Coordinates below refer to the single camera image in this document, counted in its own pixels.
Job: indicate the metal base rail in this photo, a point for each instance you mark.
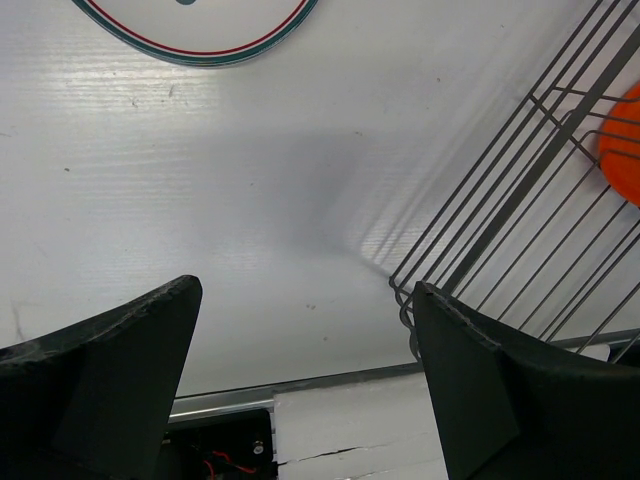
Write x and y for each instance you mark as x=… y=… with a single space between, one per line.
x=231 y=434

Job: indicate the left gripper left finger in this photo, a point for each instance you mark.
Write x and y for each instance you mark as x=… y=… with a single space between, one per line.
x=92 y=400

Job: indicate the silver foil covered panel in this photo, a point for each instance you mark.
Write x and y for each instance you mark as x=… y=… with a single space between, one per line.
x=383 y=429

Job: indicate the white floral plate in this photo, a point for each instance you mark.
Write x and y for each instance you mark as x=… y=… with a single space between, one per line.
x=206 y=34

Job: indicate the orange plate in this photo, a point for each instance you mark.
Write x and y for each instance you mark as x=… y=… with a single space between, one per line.
x=618 y=146

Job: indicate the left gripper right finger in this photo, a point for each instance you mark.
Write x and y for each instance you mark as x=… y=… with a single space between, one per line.
x=510 y=406

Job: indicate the grey wire dish rack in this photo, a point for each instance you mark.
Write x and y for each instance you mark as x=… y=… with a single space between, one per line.
x=533 y=235

